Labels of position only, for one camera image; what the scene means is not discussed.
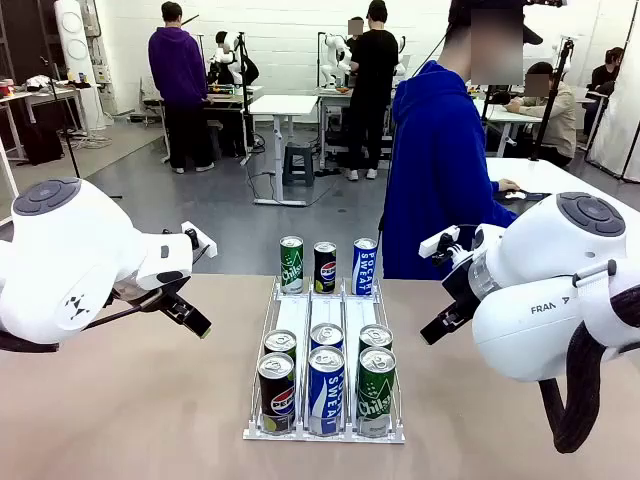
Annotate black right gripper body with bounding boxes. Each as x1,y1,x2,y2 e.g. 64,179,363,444
439,257,485,324

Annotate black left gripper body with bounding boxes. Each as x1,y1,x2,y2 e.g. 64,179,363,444
112,272,200,325

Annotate green Chilsung cider can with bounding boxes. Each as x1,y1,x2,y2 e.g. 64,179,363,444
358,324,394,354
355,346,398,438
279,235,305,295

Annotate black serving tray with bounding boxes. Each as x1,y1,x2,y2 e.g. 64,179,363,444
493,191,553,203

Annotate blue Pocari Sweat can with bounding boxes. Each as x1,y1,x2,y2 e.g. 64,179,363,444
307,346,347,436
351,237,379,296
309,323,345,354

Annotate person in blue hoodie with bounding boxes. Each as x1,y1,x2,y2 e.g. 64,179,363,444
382,0,544,281

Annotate seated person in beige jacket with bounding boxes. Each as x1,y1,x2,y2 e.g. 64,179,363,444
503,61,578,169

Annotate person in purple hoodie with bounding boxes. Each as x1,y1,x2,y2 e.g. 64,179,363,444
148,1,216,175

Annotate person in black shirt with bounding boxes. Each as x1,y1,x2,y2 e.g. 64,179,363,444
344,0,400,181

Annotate seated person in black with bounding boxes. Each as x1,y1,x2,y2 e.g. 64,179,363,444
584,47,627,142

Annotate person behind white robot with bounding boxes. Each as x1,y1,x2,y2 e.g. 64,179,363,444
347,16,367,57

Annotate black Pepsi can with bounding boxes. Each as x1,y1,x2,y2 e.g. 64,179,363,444
263,329,298,371
256,352,297,435
313,241,338,295

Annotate large white table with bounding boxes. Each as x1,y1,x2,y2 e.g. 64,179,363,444
484,157,640,242

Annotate grey plastic stool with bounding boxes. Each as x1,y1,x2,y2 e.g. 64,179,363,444
282,142,316,188

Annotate white office desk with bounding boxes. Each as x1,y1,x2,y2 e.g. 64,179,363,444
472,97,544,159

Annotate black microphone stand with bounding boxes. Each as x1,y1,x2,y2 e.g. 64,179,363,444
38,55,124,201

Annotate black bag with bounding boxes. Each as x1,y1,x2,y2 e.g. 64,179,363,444
22,122,65,167

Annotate white chair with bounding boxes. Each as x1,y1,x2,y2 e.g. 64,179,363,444
139,76,166,129

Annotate black tripod stand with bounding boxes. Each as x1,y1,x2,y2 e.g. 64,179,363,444
529,37,576,162
233,31,262,167

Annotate desk with dark equipment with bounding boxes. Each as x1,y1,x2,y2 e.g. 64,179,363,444
202,83,265,166

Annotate empty white desk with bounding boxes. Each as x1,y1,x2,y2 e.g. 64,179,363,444
248,94,320,207

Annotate cluttered white table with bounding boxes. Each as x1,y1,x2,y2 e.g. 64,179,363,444
0,85,86,162

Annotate white fabric screen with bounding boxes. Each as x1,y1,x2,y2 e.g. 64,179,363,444
584,0,640,184

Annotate desk with white robot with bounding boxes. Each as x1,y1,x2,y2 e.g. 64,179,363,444
314,85,409,174

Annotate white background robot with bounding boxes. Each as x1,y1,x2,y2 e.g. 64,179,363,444
322,33,354,89
208,30,242,86
394,37,412,77

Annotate white tower air conditioner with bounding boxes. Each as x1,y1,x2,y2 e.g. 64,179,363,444
53,0,115,132

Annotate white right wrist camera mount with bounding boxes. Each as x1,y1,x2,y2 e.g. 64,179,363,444
418,224,474,267

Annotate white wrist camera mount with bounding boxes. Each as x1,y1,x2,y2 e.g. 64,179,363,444
180,220,219,259
418,224,474,267

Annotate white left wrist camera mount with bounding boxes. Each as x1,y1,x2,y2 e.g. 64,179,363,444
180,220,219,259

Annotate thin black cable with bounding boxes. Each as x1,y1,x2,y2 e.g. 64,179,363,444
86,298,166,330

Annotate white wire can rack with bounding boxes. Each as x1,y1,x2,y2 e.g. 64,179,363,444
242,274,407,446

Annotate white floor cables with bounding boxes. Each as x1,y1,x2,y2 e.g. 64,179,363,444
67,130,114,151

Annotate white table leg frame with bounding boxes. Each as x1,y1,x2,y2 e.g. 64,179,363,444
0,137,21,226

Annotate grey wall electrical panel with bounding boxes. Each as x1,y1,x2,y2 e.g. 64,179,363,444
82,0,114,86

